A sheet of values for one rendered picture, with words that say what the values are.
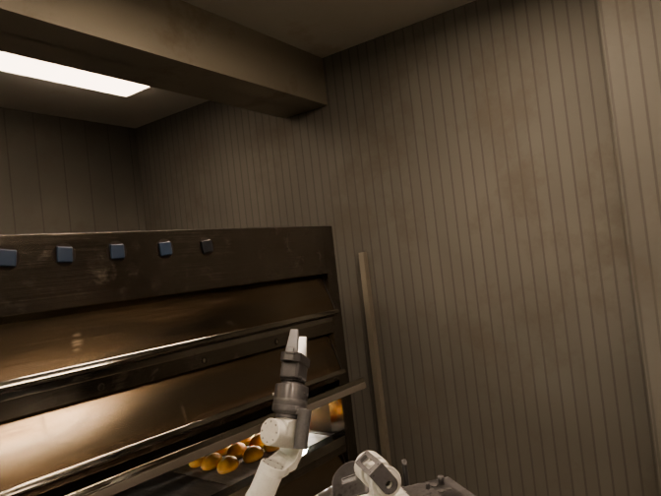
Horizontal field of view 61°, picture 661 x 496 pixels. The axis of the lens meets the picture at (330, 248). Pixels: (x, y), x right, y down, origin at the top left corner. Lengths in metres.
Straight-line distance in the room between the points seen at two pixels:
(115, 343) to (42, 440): 0.31
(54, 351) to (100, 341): 0.13
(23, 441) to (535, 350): 2.65
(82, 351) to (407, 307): 2.42
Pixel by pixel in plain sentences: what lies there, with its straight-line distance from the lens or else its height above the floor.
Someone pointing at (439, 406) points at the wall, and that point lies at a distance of 3.77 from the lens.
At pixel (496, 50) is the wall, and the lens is 3.59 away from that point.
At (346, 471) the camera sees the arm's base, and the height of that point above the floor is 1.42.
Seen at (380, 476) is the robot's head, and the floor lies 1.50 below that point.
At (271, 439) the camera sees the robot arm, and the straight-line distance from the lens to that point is 1.43.
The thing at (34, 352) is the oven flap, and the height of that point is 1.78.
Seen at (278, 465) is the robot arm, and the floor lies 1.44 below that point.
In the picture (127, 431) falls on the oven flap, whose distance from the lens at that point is 1.83.
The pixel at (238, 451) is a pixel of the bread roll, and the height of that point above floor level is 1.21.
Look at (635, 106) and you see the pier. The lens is 3.18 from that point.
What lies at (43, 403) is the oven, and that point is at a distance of 1.71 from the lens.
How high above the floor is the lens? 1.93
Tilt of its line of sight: 2 degrees up
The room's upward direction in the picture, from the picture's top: 6 degrees counter-clockwise
